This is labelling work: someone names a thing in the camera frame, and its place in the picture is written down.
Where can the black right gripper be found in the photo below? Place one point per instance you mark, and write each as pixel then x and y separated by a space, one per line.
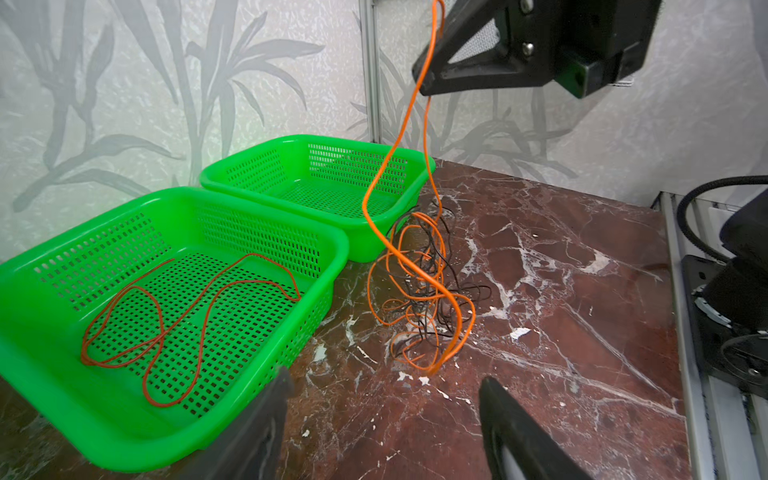
pixel 581 45

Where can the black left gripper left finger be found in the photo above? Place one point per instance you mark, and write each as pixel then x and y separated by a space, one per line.
pixel 249 448

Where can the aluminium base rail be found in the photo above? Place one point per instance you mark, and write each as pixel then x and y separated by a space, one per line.
pixel 726 419

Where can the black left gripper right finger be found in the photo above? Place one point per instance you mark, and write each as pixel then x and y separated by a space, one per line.
pixel 516 447

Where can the aluminium frame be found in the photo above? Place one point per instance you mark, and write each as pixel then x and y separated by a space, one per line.
pixel 370 55

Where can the green plastic basket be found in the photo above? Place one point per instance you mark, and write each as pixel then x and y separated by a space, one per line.
pixel 142 333
pixel 358 187

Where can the middle green plastic basket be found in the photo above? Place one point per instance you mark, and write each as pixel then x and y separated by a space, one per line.
pixel 142 333

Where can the right green plastic basket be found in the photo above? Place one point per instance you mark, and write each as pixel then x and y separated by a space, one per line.
pixel 358 187

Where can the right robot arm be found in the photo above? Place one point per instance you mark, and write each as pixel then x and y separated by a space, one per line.
pixel 737 296

